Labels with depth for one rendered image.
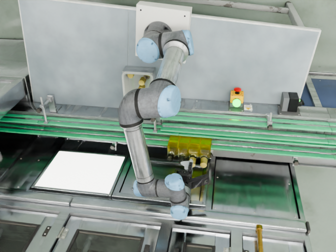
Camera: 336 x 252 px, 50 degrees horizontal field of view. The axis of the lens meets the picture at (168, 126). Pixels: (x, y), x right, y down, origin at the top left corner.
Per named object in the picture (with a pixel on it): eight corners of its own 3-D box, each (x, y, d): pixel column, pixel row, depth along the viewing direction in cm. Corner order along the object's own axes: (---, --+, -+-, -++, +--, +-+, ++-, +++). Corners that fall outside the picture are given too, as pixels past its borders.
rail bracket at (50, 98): (55, 108, 223) (38, 127, 204) (50, 83, 214) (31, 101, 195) (62, 108, 222) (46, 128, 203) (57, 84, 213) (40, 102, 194)
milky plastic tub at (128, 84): (128, 100, 215) (124, 107, 208) (125, 65, 203) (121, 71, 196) (156, 102, 212) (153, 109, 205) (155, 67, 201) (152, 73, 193)
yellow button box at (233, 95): (229, 100, 204) (229, 107, 198) (230, 88, 201) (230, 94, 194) (242, 101, 204) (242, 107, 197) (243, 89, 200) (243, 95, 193)
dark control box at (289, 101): (279, 103, 201) (281, 111, 194) (282, 91, 196) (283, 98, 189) (295, 104, 199) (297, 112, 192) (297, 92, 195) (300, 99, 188)
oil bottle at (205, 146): (202, 138, 205) (198, 161, 188) (202, 129, 202) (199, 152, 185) (212, 139, 205) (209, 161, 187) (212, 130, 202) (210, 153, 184)
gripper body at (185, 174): (175, 166, 173) (172, 183, 163) (193, 168, 172) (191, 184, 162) (175, 178, 177) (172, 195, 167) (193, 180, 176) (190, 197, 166)
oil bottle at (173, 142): (172, 135, 208) (166, 157, 190) (172, 127, 205) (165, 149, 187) (181, 136, 207) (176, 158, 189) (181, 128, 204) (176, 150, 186)
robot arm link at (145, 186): (104, 97, 134) (133, 203, 154) (131, 95, 130) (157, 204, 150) (116, 86, 144) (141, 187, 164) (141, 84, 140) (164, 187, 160)
